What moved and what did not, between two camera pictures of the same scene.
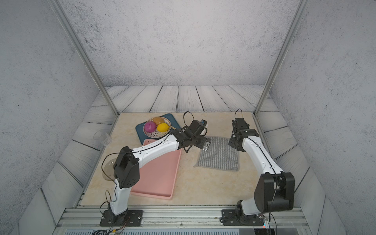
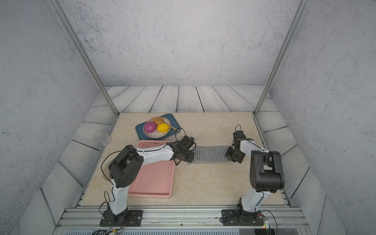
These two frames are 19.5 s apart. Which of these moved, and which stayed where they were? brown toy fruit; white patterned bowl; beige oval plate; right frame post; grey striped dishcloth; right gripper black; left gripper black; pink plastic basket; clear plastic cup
Moved: right gripper black; grey striped dishcloth; left gripper black
Stayed: beige oval plate; right frame post; clear plastic cup; brown toy fruit; pink plastic basket; white patterned bowl
